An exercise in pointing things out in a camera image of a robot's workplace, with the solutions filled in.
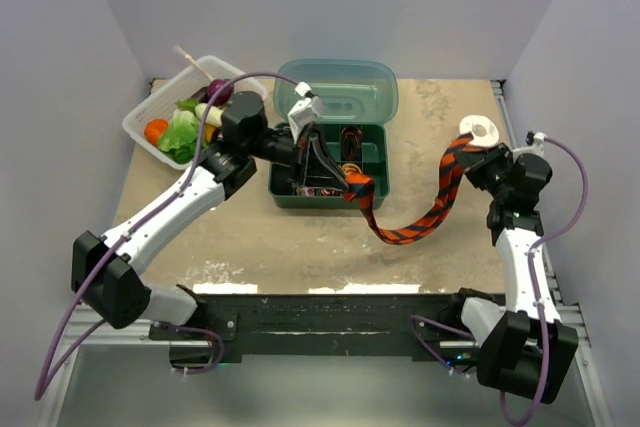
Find rolled colourful squares tie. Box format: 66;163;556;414
296;187;317;197

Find aluminium frame rail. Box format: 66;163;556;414
71;81;580;426

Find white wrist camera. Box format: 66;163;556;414
512;131;546;159
287;82;325;144

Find purple onion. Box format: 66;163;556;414
207;79;234;106

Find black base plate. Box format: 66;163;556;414
149;293;479;373

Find dark eggplant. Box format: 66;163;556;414
190;87;209;103

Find translucent teal box lid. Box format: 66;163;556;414
279;59;399;125

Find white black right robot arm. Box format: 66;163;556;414
445;144;578;404

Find white radish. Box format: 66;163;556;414
194;103;224;127

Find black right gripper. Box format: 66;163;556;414
454;143;515;202

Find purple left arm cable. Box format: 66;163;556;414
33;71;301;402

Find green lettuce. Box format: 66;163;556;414
157;99;201;164

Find white stick in basket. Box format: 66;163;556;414
174;44;214;82

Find white paper roll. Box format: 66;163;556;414
458;115;500;148

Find rolled gold tie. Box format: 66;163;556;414
341;162;363;176

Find yellow pepper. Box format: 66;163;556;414
204;124;220;144

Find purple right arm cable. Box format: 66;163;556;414
409;135;589;426

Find orange carrot slice left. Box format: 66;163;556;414
144;118;169;146

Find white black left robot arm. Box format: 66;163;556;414
72;91;348;339

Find rolled red ringed tie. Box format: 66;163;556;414
320;188;343;197

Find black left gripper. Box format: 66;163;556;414
248;121;350;192

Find rolled black orange tie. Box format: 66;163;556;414
340;126;363;161

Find green compartment organizer box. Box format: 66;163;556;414
268;123;390;210

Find white plastic basket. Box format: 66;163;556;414
122;55;242;170

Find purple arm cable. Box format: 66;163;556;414
33;71;301;402
409;135;589;426

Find orange navy striped tie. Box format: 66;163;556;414
342;133;480;246

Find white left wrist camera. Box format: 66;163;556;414
287;82;325;144

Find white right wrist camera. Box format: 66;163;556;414
512;131;546;159

